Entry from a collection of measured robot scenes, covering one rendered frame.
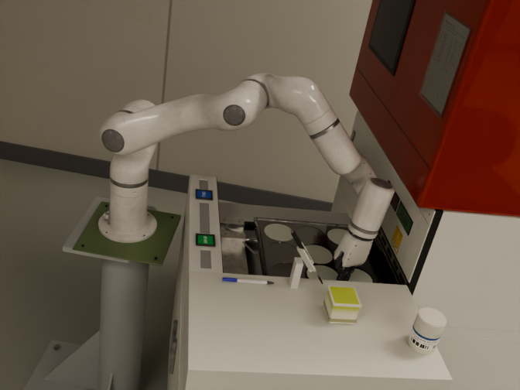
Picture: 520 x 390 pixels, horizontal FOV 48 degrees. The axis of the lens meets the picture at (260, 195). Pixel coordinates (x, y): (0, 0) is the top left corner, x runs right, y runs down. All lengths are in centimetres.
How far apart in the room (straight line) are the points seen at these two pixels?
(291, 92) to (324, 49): 189
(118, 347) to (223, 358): 92
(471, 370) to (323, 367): 77
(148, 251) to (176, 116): 47
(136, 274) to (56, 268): 118
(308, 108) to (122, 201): 68
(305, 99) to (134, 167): 60
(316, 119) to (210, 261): 49
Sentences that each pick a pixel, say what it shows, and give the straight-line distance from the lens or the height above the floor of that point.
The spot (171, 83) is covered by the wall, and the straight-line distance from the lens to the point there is 358.
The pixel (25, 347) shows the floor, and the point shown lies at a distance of 278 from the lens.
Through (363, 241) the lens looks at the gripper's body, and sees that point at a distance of 169.
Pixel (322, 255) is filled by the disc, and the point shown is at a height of 90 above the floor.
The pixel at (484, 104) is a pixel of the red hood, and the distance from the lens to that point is 153.
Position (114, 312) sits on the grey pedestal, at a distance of 214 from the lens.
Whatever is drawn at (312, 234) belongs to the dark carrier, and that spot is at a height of 90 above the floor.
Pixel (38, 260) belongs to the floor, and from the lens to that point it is 323.
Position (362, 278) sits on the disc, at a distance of 184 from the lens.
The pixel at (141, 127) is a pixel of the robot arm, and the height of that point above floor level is 124.
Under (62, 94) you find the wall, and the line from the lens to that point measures 382.
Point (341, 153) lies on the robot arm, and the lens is 157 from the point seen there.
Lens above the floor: 195
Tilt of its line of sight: 30 degrees down
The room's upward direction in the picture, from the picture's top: 11 degrees clockwise
